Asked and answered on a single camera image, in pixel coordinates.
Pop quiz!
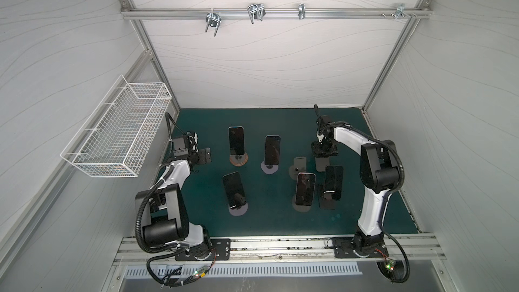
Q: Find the phone from grey stand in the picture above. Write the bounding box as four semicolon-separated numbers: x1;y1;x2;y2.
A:
315;157;330;172

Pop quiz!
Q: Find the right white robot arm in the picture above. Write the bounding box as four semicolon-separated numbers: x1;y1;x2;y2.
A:
312;122;405;258

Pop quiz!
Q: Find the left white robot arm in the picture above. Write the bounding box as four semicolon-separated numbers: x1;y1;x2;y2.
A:
135;159;212;260

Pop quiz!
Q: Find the front right dark phone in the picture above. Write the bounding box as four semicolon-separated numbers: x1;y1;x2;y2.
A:
322;165;344;201

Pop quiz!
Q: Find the grey phone stand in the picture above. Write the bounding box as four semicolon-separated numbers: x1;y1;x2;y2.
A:
289;157;307;181

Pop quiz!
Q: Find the wooden round base phone stand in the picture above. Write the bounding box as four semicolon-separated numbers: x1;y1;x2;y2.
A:
229;154;249;167

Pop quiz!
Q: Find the lilac phone stand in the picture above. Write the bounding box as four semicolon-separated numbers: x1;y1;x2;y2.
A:
260;161;279;175

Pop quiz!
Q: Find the front middle grey stand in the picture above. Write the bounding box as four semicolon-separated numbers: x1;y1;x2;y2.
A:
292;195;312;213

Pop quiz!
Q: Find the front left grey stand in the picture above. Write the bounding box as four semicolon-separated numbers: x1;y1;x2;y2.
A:
228;203;249;217

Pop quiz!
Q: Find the metal clamp hook one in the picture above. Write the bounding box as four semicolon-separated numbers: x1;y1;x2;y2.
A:
205;12;222;36

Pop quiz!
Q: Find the metal clamp hook three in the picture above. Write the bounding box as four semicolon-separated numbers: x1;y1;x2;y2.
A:
298;4;306;20

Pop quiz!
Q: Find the metal clamp hook two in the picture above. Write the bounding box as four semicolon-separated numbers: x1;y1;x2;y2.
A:
247;4;266;24

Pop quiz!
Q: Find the aluminium top crossbar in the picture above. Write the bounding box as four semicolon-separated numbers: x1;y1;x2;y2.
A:
122;6;433;20

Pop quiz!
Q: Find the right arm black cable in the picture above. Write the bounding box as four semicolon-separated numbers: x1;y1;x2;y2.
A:
313;103;411;284

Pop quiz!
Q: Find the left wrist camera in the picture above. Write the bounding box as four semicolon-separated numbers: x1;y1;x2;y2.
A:
171;132;198;160

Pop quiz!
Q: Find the white wire basket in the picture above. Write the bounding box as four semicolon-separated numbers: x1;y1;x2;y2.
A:
60;75;172;178

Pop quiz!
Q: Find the white slotted cable duct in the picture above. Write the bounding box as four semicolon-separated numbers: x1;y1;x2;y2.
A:
124;262;363;279

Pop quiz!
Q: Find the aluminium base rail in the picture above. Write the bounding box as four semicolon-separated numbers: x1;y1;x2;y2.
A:
112;233;447;265

